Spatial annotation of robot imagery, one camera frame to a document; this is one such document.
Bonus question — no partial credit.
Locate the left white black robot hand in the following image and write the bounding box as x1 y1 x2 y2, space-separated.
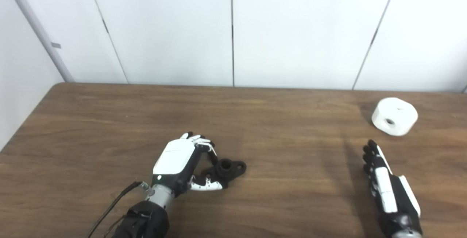
151 132 224 196

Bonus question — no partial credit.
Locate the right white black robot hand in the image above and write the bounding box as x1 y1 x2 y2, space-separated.
362 139 423 237

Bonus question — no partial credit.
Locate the left thin black wire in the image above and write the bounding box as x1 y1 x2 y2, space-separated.
103 214 128 238

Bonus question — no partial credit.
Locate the black flanged holder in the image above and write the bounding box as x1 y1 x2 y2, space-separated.
201 159 247 189

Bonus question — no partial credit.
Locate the round white piece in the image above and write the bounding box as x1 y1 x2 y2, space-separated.
371 97 418 136

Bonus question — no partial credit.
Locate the grey wall corner trim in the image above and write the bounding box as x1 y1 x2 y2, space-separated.
0 0 75 83

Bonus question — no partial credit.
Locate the left thick black wrist cable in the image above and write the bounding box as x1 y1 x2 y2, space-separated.
87 181 149 238

